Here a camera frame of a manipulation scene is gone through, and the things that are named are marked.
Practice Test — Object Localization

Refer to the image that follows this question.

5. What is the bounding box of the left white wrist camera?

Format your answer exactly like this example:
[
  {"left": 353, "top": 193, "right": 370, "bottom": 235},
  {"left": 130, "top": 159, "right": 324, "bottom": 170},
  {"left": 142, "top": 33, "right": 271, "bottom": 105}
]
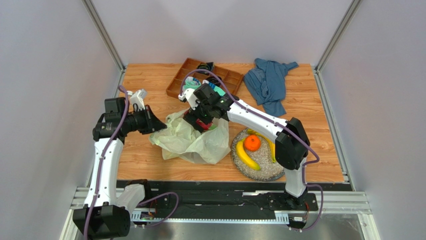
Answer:
[{"left": 127, "top": 88, "right": 148, "bottom": 112}]

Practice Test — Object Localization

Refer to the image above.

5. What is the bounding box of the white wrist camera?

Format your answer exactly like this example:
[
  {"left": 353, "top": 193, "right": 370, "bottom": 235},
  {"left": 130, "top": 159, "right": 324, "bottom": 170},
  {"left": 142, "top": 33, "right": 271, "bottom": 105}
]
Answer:
[
  {"left": 127, "top": 88, "right": 148, "bottom": 112},
  {"left": 178, "top": 88, "right": 199, "bottom": 110}
]

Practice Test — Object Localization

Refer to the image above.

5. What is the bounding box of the single yellow banana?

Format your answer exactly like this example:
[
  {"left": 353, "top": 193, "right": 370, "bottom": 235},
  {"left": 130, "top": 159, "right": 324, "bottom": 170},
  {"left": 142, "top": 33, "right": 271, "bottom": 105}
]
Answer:
[{"left": 235, "top": 139, "right": 261, "bottom": 171}]

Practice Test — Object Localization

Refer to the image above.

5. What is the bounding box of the yellow banana bunch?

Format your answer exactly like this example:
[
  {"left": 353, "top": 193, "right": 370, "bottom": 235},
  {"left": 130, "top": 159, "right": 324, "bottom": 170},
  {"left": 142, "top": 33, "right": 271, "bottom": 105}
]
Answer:
[{"left": 247, "top": 128, "right": 277, "bottom": 163}]

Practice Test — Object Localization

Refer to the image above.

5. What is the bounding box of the brown compartment tray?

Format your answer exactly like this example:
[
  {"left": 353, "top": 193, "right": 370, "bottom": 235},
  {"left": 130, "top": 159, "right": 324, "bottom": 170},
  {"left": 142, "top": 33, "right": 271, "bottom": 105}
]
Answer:
[{"left": 166, "top": 57, "right": 244, "bottom": 99}]

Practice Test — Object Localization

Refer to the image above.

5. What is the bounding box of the dark rolled sock back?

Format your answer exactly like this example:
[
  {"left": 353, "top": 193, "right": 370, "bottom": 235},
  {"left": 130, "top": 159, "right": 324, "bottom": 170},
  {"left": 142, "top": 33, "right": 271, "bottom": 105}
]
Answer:
[{"left": 197, "top": 62, "right": 215, "bottom": 72}]

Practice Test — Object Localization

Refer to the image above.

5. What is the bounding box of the translucent yellow plastic bag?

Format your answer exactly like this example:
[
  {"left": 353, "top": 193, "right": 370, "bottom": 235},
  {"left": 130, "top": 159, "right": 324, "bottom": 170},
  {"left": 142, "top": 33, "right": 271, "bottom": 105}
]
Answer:
[{"left": 149, "top": 110, "right": 231, "bottom": 165}]

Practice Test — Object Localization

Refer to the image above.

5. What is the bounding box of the black rolled sock middle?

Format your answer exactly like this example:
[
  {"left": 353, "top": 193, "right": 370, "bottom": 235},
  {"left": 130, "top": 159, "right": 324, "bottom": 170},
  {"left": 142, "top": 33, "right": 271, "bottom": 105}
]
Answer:
[{"left": 208, "top": 76, "right": 221, "bottom": 86}]

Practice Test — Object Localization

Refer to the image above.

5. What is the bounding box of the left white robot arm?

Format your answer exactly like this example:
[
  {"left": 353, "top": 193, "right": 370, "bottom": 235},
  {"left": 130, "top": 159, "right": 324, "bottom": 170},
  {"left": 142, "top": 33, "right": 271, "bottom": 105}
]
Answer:
[{"left": 72, "top": 97, "right": 167, "bottom": 240}]

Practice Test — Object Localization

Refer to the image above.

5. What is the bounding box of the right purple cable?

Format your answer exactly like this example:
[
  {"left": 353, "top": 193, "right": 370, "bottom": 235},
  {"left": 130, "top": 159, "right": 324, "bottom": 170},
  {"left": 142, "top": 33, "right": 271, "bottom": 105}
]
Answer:
[{"left": 179, "top": 69, "right": 324, "bottom": 232}]

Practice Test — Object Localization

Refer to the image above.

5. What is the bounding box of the teal sock left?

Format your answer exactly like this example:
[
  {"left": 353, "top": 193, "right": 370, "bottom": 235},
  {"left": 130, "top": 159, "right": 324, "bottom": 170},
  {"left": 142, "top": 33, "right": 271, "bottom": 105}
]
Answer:
[{"left": 182, "top": 76, "right": 202, "bottom": 92}]

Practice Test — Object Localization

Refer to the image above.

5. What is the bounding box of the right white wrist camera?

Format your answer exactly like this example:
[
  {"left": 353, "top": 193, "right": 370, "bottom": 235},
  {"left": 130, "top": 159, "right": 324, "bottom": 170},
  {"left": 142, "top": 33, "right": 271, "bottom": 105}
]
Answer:
[{"left": 178, "top": 88, "right": 199, "bottom": 110}]

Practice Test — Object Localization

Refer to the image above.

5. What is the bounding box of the teal sock right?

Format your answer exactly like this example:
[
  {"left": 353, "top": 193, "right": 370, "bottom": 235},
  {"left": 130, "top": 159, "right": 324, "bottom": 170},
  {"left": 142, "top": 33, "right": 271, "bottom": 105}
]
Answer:
[{"left": 202, "top": 79, "right": 226, "bottom": 96}]

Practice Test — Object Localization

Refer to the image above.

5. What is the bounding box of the orange fake tangerine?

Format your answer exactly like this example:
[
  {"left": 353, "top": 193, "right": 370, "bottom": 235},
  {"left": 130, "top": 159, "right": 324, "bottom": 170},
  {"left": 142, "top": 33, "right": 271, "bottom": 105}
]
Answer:
[{"left": 243, "top": 134, "right": 262, "bottom": 152}]

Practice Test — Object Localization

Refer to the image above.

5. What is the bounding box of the speckled round plate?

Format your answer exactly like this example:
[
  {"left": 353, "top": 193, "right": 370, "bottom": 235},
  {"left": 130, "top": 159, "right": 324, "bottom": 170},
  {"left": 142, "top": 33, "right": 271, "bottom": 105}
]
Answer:
[{"left": 230, "top": 128, "right": 285, "bottom": 182}]

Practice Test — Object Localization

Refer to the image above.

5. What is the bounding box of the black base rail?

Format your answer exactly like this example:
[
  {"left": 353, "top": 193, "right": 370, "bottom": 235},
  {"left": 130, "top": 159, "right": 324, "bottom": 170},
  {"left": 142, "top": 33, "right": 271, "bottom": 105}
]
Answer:
[{"left": 109, "top": 179, "right": 354, "bottom": 221}]

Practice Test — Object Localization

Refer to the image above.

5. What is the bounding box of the blue cloth shirt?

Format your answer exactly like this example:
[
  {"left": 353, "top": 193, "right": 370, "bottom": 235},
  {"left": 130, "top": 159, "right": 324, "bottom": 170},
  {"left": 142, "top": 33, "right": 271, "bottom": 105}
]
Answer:
[{"left": 243, "top": 58, "right": 299, "bottom": 117}]

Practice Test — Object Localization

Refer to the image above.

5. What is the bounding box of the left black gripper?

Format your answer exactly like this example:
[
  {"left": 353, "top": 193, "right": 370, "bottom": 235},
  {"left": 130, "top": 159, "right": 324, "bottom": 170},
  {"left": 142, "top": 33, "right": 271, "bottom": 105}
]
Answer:
[{"left": 121, "top": 104, "right": 167, "bottom": 135}]

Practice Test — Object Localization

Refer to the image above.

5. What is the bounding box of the teal sock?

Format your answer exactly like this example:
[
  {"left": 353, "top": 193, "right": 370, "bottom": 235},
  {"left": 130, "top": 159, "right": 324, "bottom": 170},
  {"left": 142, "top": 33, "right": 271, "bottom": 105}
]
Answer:
[
  {"left": 182, "top": 76, "right": 202, "bottom": 92},
  {"left": 202, "top": 79, "right": 226, "bottom": 96}
]

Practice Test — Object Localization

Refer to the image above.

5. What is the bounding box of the pink dragon fruit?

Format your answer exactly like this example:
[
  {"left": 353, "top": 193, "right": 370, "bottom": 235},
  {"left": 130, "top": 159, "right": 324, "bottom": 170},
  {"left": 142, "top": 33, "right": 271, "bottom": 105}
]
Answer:
[{"left": 196, "top": 119, "right": 217, "bottom": 131}]

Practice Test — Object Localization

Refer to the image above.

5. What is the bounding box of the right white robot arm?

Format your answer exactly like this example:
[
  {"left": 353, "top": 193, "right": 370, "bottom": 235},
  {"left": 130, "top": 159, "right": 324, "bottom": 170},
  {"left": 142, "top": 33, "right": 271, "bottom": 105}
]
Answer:
[{"left": 178, "top": 83, "right": 310, "bottom": 198}]

